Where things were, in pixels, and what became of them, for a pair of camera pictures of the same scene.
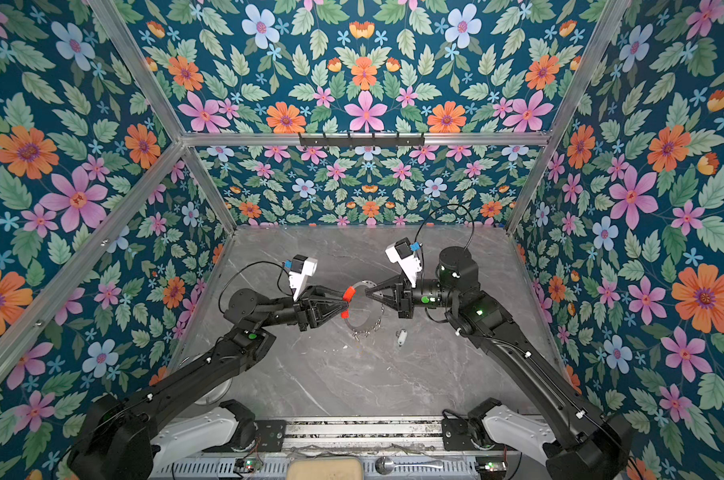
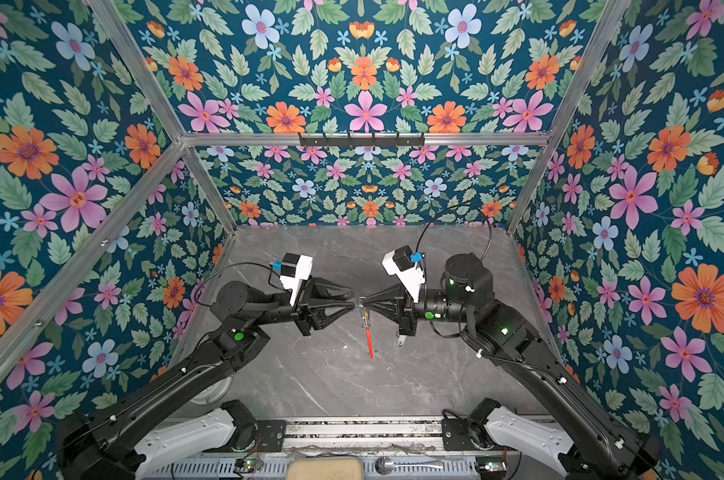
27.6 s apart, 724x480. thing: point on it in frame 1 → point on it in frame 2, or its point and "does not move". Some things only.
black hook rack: (351, 142) does not move
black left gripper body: (298, 304) does not move
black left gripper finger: (332, 316) does not move
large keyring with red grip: (375, 326) → (366, 315)
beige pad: (324, 469) does not move
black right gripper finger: (386, 295) → (390, 310)
